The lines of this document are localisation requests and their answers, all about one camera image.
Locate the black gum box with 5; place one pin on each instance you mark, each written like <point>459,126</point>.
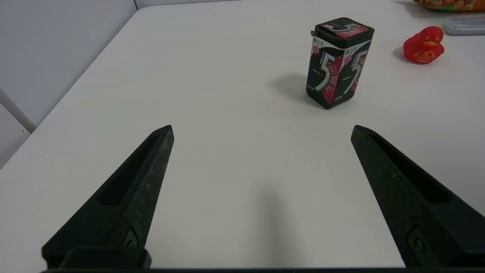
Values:
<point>333,64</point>

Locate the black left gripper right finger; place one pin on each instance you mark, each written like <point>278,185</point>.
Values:
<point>416,208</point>

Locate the orange snack bag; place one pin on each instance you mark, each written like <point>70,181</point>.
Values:
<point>454,4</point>

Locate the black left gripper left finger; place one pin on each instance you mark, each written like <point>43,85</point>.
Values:
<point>129,208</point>

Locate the white partition support bar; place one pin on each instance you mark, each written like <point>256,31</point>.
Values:
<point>17,112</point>

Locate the red rubber duck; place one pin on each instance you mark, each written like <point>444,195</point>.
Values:
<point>422,47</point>

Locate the clear plastic toothbrush case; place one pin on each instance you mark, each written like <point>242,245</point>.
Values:
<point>466,25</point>

